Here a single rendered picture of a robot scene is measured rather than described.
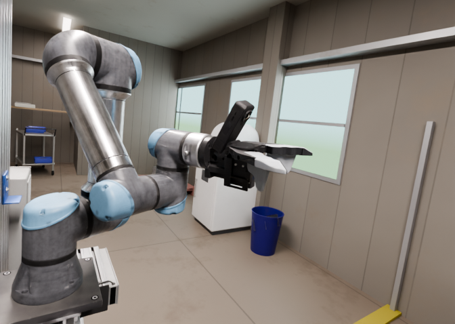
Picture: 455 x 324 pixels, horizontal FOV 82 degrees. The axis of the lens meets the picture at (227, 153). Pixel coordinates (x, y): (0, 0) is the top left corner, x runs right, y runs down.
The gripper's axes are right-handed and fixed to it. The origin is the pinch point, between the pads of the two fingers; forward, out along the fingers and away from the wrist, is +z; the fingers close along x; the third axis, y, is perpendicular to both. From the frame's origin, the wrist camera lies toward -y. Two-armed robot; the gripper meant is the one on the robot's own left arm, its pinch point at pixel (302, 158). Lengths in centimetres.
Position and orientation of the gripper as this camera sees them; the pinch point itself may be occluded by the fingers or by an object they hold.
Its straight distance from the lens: 47.3
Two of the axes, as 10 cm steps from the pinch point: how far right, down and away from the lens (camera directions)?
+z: 8.5, 1.6, -5.1
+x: -5.3, 1.8, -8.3
